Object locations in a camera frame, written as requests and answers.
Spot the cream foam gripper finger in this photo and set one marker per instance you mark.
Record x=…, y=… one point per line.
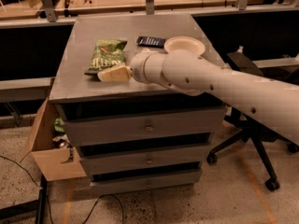
x=117, y=73

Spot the green jalapeno chip bag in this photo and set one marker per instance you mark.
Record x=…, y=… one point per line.
x=107, y=53

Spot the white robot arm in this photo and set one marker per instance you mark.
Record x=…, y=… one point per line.
x=273, y=103

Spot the white paper bowl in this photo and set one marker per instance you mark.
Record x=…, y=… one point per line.
x=185, y=42

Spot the top grey drawer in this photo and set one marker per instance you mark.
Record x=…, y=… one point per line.
x=114, y=129

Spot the grey drawer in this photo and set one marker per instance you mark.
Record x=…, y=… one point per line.
x=114, y=129
x=143, y=159
x=130, y=184

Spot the grey drawer cabinet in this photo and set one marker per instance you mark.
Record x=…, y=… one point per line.
x=78, y=96

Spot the green wrapper in box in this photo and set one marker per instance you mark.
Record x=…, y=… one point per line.
x=59, y=125

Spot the middle grey drawer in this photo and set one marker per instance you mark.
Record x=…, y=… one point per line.
x=143, y=159

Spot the open cardboard box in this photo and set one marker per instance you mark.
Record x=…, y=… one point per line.
x=54, y=162

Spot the bottom grey drawer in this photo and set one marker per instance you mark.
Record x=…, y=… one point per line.
x=130, y=184

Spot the wooden workbench in background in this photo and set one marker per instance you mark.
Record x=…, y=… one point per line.
x=31, y=9

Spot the black metal stand leg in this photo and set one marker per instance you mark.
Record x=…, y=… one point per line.
x=37, y=205

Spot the black office chair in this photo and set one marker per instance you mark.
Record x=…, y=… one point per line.
x=249, y=128

